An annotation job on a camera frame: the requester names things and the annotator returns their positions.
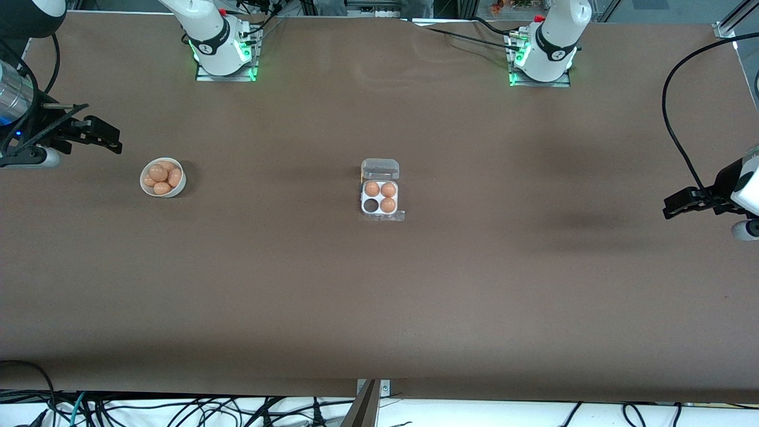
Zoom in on clear plastic egg box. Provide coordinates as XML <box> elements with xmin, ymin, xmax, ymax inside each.
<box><xmin>360</xmin><ymin>158</ymin><xmax>401</xmax><ymax>219</ymax></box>

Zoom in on white round bowl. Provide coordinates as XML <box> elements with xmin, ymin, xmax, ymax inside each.
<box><xmin>140</xmin><ymin>157</ymin><xmax>187</xmax><ymax>199</ymax></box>

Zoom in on clear tape strip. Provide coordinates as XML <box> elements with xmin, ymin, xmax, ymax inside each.
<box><xmin>358</xmin><ymin>210</ymin><xmax>406</xmax><ymax>224</ymax></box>

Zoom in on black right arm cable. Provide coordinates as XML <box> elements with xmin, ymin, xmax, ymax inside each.
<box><xmin>0</xmin><ymin>33</ymin><xmax>62</xmax><ymax>161</ymax></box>

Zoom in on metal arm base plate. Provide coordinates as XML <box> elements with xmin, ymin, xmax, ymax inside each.
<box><xmin>195</xmin><ymin>25</ymin><xmax>262</xmax><ymax>83</ymax></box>
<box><xmin>508</xmin><ymin>30</ymin><xmax>572</xmax><ymax>89</ymax></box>

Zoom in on aluminium frame profile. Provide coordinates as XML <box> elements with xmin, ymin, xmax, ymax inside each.
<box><xmin>713</xmin><ymin>0</ymin><xmax>759</xmax><ymax>41</ymax></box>

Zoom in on black base cable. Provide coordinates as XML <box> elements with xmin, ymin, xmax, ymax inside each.
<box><xmin>471</xmin><ymin>16</ymin><xmax>522</xmax><ymax>37</ymax></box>
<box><xmin>415</xmin><ymin>25</ymin><xmax>525</xmax><ymax>52</ymax></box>
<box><xmin>236</xmin><ymin>0</ymin><xmax>286</xmax><ymax>37</ymax></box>

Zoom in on teal floor cable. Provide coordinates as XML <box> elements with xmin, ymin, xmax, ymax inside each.
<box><xmin>67</xmin><ymin>391</ymin><xmax>88</xmax><ymax>427</ymax></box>

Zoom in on small metal table bracket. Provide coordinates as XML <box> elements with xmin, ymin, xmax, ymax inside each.
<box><xmin>356</xmin><ymin>379</ymin><xmax>391</xmax><ymax>399</ymax></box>

